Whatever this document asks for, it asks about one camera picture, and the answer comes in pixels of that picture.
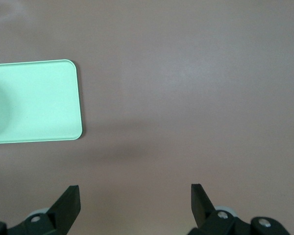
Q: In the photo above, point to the light green rectangular tray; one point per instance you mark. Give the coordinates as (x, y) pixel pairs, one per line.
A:
(39, 102)

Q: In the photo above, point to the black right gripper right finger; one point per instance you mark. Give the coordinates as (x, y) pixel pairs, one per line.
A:
(203, 215)

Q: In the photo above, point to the brown table cloth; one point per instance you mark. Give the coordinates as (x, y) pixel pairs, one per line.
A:
(186, 73)

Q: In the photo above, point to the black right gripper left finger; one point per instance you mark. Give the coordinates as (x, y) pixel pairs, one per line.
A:
(61, 215)

